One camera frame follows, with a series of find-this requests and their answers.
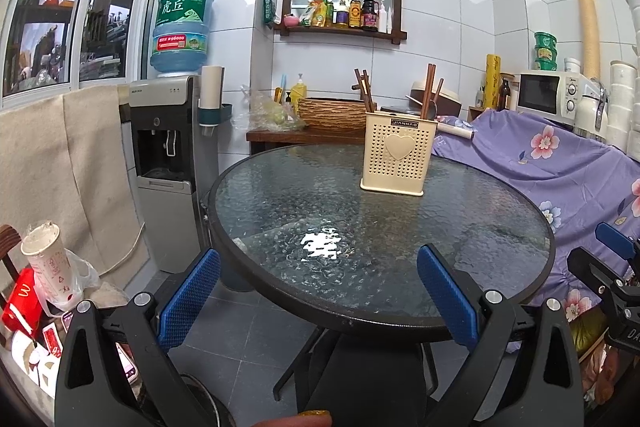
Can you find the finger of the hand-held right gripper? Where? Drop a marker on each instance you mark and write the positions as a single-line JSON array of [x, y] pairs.
[[595, 264], [615, 239]]

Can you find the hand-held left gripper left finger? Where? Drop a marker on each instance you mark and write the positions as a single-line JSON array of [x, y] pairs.
[[190, 302]]

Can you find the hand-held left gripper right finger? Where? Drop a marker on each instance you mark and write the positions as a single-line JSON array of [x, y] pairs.
[[445, 297]]

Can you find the cream plastic utensil holder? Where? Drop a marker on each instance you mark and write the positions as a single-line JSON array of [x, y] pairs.
[[397, 167]]

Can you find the set of chopsticks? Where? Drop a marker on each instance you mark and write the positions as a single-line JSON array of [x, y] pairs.
[[429, 87]]

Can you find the person's left hand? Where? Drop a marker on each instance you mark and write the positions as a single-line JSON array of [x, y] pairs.
[[295, 421]]

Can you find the green yellow cushion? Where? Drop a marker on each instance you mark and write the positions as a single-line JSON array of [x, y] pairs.
[[590, 337]]

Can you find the dark trash bin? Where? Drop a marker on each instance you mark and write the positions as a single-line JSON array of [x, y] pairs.
[[235, 272]]

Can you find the grey water dispenser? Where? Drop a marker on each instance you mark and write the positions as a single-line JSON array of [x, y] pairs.
[[170, 207]]

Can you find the white plastic bag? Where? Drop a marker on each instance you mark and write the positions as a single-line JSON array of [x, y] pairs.
[[87, 277]]

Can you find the purple floral cloth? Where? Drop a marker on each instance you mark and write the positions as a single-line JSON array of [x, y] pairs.
[[525, 167]]

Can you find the person's black trouser leg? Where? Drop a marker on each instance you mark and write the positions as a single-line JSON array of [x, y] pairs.
[[370, 387]]

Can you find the white thermos pot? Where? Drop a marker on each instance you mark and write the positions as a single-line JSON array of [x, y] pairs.
[[592, 112]]

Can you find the large printed paper cup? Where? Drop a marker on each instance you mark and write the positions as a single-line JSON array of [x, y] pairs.
[[50, 264]]

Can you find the white microwave oven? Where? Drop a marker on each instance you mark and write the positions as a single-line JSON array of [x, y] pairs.
[[542, 94]]

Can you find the white pan with glass lid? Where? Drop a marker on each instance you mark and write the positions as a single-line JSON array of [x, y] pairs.
[[455, 131]]

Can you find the white paper bag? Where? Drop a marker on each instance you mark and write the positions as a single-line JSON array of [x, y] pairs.
[[30, 362]]

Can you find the red paper bag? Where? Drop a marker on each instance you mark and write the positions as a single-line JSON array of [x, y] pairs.
[[17, 307]]

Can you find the beige felt cloth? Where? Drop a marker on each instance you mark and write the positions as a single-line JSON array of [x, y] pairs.
[[35, 157], [105, 147]]

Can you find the small white cup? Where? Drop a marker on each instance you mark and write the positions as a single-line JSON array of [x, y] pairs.
[[573, 65]]

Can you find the dark glass bottle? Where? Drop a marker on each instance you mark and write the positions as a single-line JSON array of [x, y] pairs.
[[504, 96]]

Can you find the small wooden box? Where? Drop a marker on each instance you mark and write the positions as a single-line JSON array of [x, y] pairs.
[[476, 114]]

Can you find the teal cup holder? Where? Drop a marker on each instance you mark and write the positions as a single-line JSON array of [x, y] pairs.
[[215, 117]]

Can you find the wooden chair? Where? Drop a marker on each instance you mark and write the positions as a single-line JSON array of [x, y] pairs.
[[7, 242]]

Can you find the small white bottle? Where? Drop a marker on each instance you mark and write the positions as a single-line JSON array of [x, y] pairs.
[[479, 98]]

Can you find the wooden washstand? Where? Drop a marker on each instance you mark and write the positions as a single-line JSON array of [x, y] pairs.
[[300, 138]]

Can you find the brown white rice cooker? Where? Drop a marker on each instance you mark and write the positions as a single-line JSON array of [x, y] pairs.
[[450, 99]]

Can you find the yellow roll box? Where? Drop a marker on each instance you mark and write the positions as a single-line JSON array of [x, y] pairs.
[[492, 82]]

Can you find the clear plastic bag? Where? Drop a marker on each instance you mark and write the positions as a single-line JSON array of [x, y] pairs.
[[270, 114]]

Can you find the tall beige paper cup sleeve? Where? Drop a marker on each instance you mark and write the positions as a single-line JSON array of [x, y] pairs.
[[589, 32]]

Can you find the woven pattern wash basin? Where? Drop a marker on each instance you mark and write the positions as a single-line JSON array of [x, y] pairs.
[[330, 114]]

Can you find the white paper cup sleeve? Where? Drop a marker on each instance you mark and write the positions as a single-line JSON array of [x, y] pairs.
[[211, 87]]

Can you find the yellow cup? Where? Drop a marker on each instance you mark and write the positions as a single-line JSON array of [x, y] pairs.
[[279, 98]]

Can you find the yellow soap pump bottle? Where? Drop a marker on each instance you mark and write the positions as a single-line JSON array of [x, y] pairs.
[[298, 96]]

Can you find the blue toothbrush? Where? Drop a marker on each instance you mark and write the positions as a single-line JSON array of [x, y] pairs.
[[283, 82]]

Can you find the blue water jug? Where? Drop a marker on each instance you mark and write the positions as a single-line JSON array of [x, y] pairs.
[[180, 42]]

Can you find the white squeeze bottle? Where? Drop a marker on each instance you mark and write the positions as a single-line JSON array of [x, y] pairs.
[[385, 19]]

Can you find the dark soy sauce bottle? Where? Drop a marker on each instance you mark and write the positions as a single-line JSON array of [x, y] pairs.
[[370, 14]]

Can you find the yellow label bottle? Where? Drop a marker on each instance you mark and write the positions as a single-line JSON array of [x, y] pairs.
[[355, 14]]

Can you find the pink bowl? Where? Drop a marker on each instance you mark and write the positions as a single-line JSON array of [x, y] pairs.
[[290, 21]]

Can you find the purple label bottle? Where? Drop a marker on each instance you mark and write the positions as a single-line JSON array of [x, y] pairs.
[[341, 14]]

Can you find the green hanging packet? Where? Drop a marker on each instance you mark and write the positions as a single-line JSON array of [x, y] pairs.
[[270, 7]]

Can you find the green bottle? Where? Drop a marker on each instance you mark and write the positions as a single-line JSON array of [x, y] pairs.
[[329, 13]]

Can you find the sliding aluminium window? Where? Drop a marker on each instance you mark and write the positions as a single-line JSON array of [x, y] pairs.
[[75, 7]]

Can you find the black table leg frame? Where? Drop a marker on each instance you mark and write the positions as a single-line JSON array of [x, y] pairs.
[[300, 364]]

